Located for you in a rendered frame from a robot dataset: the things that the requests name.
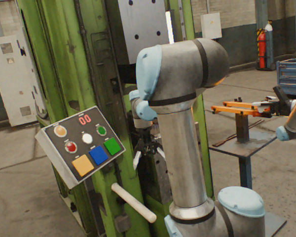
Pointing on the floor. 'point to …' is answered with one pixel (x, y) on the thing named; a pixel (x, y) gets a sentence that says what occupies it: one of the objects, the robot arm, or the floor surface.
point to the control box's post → (94, 205)
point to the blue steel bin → (291, 75)
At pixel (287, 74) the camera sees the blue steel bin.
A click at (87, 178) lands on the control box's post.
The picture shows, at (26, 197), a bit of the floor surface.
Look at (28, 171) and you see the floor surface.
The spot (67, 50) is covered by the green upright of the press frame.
